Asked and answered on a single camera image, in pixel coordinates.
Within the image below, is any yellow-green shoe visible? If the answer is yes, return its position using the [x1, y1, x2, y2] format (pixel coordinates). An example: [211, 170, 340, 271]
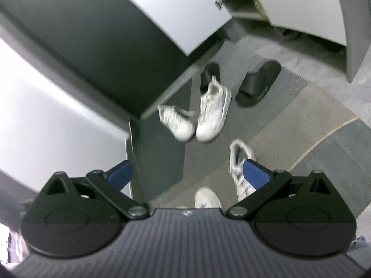
[251, 0, 269, 19]

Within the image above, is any white cabinet door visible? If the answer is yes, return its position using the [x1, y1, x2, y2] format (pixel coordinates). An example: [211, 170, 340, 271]
[106, 0, 233, 56]

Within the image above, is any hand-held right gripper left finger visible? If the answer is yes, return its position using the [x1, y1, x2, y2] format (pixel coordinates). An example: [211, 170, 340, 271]
[39, 159, 150, 221]

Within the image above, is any grey slipper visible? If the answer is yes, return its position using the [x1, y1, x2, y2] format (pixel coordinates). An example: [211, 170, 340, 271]
[272, 26, 300, 40]

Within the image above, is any dark entry door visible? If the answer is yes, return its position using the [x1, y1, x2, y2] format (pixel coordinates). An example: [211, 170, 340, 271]
[0, 0, 227, 119]

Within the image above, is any chunky white sneaker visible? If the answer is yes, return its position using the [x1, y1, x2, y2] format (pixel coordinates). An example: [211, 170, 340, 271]
[229, 139, 258, 202]
[195, 75, 232, 143]

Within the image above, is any plain white sneaker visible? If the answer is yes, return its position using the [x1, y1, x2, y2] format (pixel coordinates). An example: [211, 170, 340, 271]
[194, 187, 224, 209]
[157, 105, 196, 142]

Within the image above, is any grey patterned floor mat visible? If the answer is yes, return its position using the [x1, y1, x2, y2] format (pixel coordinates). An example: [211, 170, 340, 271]
[126, 33, 371, 219]

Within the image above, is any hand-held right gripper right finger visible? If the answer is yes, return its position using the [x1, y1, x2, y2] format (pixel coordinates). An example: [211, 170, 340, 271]
[226, 159, 333, 220]

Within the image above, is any black slide sandal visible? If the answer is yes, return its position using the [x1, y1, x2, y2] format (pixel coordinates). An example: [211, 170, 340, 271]
[200, 62, 221, 91]
[235, 60, 282, 107]

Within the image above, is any white shoe cabinet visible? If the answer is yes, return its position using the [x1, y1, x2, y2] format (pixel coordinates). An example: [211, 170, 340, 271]
[203, 0, 371, 84]

